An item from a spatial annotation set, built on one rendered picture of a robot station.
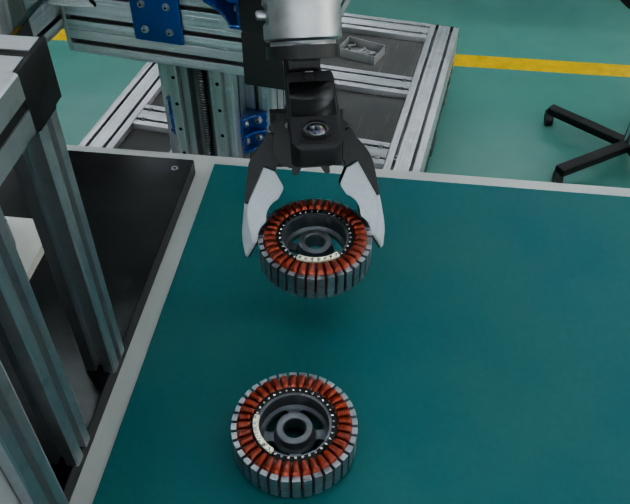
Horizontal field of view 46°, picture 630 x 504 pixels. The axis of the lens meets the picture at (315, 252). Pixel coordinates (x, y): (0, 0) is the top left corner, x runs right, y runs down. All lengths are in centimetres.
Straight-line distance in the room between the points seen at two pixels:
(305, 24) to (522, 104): 189
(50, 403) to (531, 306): 49
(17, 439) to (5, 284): 11
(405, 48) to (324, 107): 169
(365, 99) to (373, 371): 143
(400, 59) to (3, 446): 193
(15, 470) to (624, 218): 73
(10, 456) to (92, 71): 227
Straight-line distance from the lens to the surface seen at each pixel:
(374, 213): 74
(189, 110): 157
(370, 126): 201
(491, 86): 262
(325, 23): 72
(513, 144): 237
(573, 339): 82
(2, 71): 51
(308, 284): 70
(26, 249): 88
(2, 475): 57
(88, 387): 75
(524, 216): 94
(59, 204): 60
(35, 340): 58
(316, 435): 70
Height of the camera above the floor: 136
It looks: 44 degrees down
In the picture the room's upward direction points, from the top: straight up
